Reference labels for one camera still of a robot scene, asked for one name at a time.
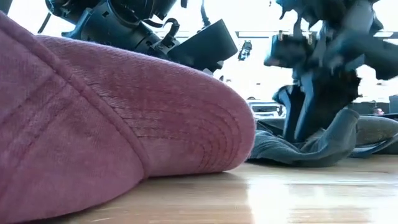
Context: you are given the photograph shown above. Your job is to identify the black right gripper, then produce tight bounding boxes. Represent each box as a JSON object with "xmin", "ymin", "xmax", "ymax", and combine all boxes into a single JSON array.
[{"xmin": 263, "ymin": 29, "xmax": 362, "ymax": 142}]

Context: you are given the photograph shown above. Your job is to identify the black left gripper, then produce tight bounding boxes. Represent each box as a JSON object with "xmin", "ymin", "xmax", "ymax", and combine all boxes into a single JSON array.
[{"xmin": 167, "ymin": 18, "xmax": 239, "ymax": 75}]

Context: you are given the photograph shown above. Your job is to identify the grey baseball cap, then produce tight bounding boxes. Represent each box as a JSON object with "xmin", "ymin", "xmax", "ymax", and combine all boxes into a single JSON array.
[{"xmin": 248, "ymin": 107, "xmax": 398, "ymax": 168}]

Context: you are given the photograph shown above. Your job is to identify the maroon baseball cap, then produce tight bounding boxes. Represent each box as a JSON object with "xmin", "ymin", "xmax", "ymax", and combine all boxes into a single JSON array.
[{"xmin": 0, "ymin": 11, "xmax": 256, "ymax": 224}]

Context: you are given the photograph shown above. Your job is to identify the black ceiling spotlight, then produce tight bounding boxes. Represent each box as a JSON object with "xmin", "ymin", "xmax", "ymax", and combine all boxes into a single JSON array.
[{"xmin": 238, "ymin": 39, "xmax": 253, "ymax": 62}]

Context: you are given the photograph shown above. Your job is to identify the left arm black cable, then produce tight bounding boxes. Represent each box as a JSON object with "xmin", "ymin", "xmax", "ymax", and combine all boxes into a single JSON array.
[{"xmin": 200, "ymin": 0, "xmax": 212, "ymax": 29}]

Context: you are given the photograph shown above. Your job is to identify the black partition wall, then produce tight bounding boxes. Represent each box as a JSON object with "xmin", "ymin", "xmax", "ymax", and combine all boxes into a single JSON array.
[{"xmin": 351, "ymin": 94, "xmax": 398, "ymax": 116}]

